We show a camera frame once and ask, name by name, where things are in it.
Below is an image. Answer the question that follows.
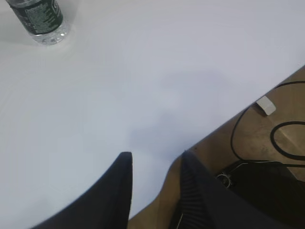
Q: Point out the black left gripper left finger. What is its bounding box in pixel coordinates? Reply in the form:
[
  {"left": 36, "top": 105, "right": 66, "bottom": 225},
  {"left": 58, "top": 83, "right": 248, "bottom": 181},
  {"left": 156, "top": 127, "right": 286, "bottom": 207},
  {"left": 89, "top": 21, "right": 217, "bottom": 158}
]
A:
[{"left": 35, "top": 152, "right": 132, "bottom": 229}]

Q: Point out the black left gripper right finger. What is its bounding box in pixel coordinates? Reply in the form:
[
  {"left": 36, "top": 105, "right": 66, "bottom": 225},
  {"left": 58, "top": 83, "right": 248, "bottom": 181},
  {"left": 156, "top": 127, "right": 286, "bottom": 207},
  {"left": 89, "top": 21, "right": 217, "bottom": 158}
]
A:
[{"left": 180, "top": 152, "right": 288, "bottom": 229}]

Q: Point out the clear water bottle green label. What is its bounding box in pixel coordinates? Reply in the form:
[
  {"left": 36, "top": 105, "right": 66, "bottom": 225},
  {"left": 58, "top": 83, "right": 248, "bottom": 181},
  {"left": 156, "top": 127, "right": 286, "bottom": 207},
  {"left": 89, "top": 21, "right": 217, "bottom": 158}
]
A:
[{"left": 7, "top": 0, "right": 69, "bottom": 45}]

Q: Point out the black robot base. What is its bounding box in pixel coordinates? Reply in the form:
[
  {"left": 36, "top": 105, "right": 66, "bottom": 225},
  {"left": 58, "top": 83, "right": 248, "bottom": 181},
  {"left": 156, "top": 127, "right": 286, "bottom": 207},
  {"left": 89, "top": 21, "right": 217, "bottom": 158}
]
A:
[{"left": 169, "top": 159, "right": 305, "bottom": 229}]

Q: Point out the white table foot pad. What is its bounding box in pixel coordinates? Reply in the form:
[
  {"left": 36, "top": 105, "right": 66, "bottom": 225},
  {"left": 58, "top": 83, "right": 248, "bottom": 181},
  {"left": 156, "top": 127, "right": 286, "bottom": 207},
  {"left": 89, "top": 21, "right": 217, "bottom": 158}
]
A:
[{"left": 256, "top": 95, "right": 276, "bottom": 116}]

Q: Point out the thick black floor cable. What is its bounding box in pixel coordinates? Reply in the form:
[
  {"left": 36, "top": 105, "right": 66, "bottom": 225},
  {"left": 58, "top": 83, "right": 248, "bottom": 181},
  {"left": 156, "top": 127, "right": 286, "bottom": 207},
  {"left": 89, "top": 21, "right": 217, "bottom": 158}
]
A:
[{"left": 270, "top": 121, "right": 305, "bottom": 162}]

